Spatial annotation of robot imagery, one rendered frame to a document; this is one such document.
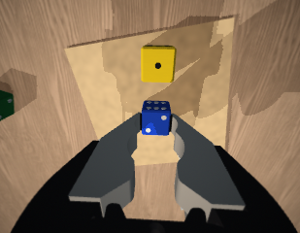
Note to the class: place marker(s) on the tan flat mat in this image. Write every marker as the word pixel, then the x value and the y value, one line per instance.
pixel 108 75

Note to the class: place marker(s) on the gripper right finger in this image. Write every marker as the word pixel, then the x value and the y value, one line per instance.
pixel 208 177

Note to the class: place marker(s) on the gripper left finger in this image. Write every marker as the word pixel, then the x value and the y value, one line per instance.
pixel 100 174

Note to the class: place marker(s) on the blue die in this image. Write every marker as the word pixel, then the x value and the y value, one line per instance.
pixel 156 118

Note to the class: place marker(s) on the yellow die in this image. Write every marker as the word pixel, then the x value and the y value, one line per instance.
pixel 158 64

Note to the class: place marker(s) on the green die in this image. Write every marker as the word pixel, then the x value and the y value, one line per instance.
pixel 6 104

